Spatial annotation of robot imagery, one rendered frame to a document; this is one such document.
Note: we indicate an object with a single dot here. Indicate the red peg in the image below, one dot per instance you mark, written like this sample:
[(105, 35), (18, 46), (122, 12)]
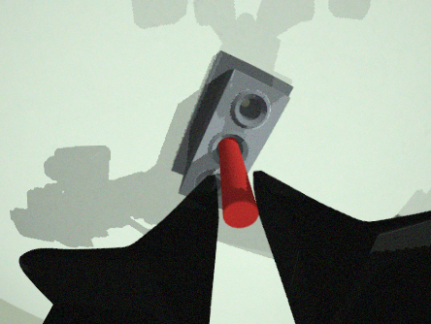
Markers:
[(239, 207)]

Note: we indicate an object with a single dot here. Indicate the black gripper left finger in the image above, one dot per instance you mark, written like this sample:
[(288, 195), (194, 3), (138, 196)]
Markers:
[(168, 272)]

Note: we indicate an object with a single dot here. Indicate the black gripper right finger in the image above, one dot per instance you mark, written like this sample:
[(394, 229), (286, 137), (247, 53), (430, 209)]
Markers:
[(325, 258)]

